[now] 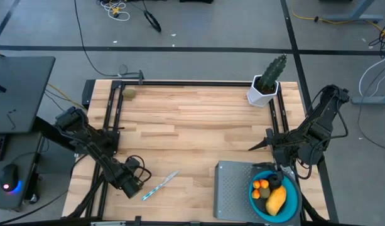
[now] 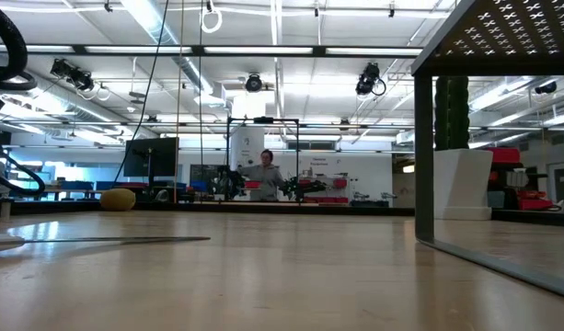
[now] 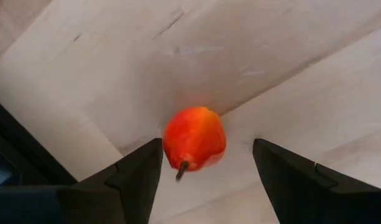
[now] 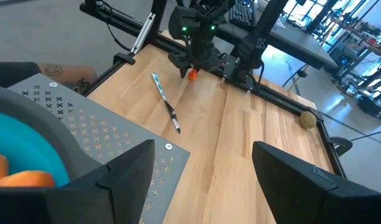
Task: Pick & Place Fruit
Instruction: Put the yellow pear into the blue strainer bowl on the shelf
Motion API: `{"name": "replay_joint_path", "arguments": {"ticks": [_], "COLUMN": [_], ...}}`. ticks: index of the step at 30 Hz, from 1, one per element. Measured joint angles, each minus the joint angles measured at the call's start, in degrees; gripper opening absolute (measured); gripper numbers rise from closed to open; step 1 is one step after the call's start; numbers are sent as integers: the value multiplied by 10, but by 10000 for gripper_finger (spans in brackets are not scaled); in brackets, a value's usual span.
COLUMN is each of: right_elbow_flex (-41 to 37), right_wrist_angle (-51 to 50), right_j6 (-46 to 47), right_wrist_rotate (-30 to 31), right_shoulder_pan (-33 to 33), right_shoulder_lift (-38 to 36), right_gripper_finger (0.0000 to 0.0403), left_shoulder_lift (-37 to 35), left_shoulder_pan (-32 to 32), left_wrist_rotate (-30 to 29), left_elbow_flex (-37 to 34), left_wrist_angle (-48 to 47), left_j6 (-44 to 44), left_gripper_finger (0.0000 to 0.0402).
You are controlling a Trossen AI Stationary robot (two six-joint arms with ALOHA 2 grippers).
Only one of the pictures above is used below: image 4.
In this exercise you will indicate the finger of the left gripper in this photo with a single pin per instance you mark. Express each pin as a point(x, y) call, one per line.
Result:
point(182, 67)
point(210, 67)

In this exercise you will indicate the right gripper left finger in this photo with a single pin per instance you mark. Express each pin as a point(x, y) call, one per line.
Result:
point(122, 196)

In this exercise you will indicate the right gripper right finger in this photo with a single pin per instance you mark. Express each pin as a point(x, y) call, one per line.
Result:
point(299, 199)

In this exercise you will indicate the small red round fruit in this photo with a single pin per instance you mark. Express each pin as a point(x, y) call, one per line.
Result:
point(192, 74)

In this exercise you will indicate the tan round fruit green stem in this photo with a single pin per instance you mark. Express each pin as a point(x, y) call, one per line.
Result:
point(307, 119)

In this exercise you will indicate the yellow mango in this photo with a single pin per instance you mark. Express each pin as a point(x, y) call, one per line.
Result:
point(25, 179)

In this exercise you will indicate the blue collapsible bowl grey rim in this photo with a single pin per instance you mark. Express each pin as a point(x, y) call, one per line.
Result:
point(19, 137)

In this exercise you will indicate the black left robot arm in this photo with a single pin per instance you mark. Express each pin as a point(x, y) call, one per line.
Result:
point(255, 40)

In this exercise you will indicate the person's forearm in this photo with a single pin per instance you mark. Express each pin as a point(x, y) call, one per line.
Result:
point(69, 73)

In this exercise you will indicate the black keyboard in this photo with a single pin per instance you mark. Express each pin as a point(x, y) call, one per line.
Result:
point(243, 14)

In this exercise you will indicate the grey perforated metal shelf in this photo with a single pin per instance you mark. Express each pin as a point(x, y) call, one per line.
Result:
point(115, 130)

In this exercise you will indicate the black side desk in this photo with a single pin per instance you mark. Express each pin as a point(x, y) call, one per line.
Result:
point(302, 49)

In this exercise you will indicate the silver metal bracket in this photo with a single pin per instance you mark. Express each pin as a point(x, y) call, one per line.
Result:
point(143, 32)

